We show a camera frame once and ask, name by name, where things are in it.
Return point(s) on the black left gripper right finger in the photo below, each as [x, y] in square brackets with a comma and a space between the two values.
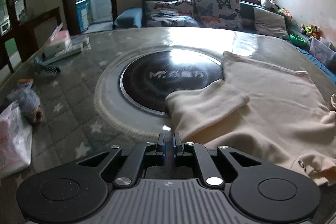
[197, 157]

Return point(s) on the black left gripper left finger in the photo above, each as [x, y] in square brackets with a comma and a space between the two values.
[141, 157]

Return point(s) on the cream knit garment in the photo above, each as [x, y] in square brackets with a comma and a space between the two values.
[267, 111]

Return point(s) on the black round induction cooktop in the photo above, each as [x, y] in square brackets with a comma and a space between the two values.
[149, 79]

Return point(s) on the white plastic bag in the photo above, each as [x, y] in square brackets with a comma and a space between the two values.
[16, 141]

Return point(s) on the grey fuzzy cloth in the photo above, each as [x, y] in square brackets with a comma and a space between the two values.
[28, 101]

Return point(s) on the black hair comb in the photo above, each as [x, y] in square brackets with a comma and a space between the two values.
[48, 68]

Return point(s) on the pink tissue box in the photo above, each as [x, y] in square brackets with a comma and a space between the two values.
[58, 41]

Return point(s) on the green plastic bowl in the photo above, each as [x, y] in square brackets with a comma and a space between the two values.
[298, 41]

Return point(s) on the grey cushion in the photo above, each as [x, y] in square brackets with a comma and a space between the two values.
[269, 24]

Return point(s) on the butterfly pillow left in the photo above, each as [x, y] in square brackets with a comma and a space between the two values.
[178, 13]

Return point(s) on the butterfly pillow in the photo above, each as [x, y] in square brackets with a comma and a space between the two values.
[178, 13]
[224, 14]

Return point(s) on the butterfly pillow right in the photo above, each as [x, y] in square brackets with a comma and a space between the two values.
[224, 14]

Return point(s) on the clear plastic storage box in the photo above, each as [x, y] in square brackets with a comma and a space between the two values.
[322, 53]

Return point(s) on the dark blue sofa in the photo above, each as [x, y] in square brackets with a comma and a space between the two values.
[135, 17]

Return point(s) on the blue white carton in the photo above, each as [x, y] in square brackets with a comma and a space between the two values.
[84, 14]

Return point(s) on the dark wooden shelf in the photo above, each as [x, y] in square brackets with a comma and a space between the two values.
[18, 37]

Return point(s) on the small plush toys pile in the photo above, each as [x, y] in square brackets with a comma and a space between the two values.
[310, 30]

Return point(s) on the panda plush toy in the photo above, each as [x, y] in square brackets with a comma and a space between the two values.
[269, 4]

